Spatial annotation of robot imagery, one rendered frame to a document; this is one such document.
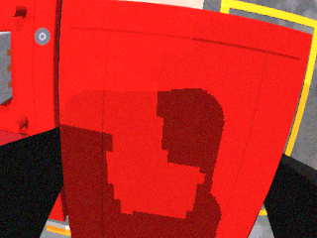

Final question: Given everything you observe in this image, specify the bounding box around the yellow rectangular outline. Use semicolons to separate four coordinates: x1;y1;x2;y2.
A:
221;0;317;156

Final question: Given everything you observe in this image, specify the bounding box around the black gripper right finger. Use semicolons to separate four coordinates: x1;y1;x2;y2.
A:
264;154;317;238

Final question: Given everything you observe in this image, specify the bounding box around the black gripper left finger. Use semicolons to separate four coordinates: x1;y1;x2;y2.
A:
0;127;64;238

